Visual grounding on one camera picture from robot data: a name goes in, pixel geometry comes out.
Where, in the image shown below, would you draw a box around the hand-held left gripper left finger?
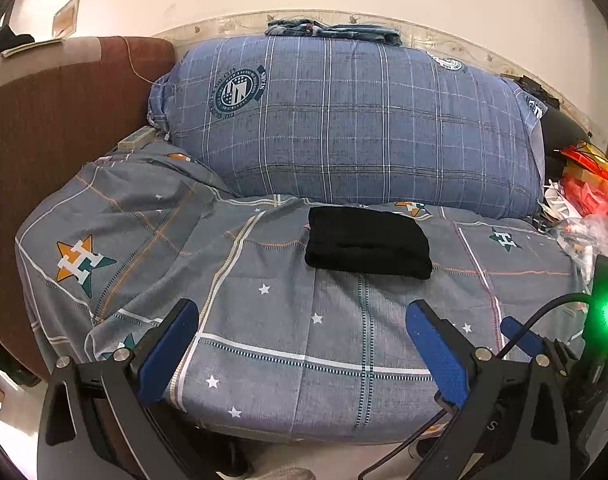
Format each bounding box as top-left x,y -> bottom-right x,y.
36,297 -> 219,480

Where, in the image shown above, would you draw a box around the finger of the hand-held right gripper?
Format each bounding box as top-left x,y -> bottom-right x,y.
500,315 -> 578,377

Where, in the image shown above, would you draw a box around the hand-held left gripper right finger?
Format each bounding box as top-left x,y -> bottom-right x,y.
405,299 -> 572,480

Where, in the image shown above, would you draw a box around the black pants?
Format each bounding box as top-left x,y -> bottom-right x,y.
304,205 -> 433,281

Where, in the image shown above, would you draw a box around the clear plastic bag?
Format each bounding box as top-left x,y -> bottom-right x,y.
542,180 -> 608,273

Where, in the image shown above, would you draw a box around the grey star-print bed sheet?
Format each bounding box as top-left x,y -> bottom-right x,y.
15,140 -> 597,446

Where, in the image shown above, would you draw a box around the black bag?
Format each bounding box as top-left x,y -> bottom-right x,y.
542,106 -> 593,155

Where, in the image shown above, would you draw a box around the beige flat box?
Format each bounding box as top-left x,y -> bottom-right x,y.
118,127 -> 158,151

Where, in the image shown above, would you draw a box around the blue plaid pillow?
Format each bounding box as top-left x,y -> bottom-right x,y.
148,35 -> 547,220

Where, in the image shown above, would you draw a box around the brown headboard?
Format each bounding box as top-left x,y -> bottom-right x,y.
0,35 -> 177,381

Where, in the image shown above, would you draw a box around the book on headboard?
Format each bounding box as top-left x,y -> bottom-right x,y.
0,37 -> 66,59

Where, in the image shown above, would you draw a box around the folded blue jeans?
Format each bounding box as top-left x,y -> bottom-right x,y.
265,17 -> 403,47

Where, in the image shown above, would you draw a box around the dark cloth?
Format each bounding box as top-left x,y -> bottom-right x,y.
0,26 -> 36,61

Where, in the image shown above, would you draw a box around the thin black cable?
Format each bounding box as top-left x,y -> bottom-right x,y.
358,292 -> 595,480

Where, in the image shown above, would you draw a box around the beige wall plaque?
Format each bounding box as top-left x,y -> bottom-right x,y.
52,0 -> 82,39

